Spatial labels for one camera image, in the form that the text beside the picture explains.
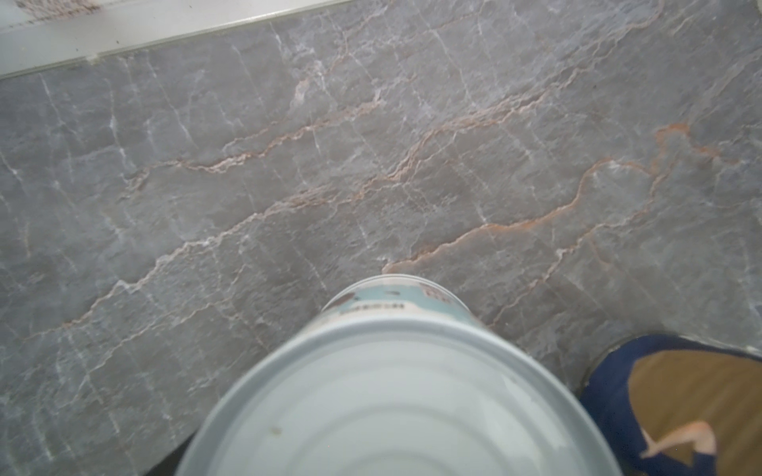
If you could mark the teal can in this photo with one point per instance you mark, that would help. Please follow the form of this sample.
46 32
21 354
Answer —
396 376

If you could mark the dark open tin can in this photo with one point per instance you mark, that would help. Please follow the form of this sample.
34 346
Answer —
669 405

